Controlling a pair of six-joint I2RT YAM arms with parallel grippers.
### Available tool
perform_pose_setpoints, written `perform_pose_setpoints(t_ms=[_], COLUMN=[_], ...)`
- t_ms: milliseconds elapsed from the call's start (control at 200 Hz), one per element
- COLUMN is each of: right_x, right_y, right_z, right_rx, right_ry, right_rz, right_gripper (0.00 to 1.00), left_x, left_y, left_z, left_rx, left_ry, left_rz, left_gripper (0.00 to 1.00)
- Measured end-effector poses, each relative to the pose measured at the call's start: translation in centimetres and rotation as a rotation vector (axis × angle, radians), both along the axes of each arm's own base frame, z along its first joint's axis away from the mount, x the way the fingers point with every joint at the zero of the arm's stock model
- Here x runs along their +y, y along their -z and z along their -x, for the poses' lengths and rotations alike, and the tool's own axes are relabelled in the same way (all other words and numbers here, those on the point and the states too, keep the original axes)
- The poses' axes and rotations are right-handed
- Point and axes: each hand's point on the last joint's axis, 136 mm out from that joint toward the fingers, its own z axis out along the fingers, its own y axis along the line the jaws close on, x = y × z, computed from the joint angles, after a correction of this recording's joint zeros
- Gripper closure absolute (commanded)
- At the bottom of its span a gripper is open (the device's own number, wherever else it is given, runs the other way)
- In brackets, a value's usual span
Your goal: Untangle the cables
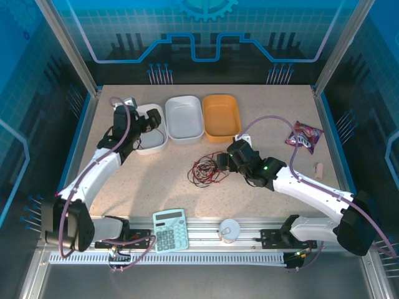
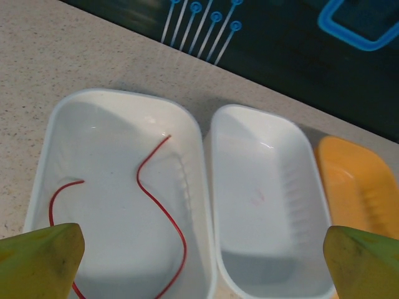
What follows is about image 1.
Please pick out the aluminium frame post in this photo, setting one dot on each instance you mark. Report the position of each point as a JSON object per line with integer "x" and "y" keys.
{"x": 339, "y": 50}
{"x": 72, "y": 50}

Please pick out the purple candy bag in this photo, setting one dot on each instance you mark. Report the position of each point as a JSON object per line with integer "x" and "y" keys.
{"x": 304, "y": 137}

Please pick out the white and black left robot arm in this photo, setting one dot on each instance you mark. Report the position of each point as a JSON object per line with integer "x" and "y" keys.
{"x": 93, "y": 174}

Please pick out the light green calculator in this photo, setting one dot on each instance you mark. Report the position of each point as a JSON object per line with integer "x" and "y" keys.
{"x": 170, "y": 230}

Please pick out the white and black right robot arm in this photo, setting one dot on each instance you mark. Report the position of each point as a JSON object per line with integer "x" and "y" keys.
{"x": 311, "y": 190}

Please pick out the large white plastic tray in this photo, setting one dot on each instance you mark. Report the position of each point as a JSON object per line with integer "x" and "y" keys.
{"x": 184, "y": 118}

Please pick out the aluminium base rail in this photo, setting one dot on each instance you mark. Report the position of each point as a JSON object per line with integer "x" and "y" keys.
{"x": 202, "y": 224}

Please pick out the silver tin can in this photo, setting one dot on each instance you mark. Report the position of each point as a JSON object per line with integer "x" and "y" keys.
{"x": 229, "y": 232}

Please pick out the small white plastic tray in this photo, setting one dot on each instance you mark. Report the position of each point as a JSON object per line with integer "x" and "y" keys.
{"x": 156, "y": 140}

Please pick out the small beige block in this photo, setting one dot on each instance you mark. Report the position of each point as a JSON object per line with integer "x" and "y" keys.
{"x": 319, "y": 170}

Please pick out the orange plastic tray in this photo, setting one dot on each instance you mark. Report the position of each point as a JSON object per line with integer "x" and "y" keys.
{"x": 221, "y": 116}

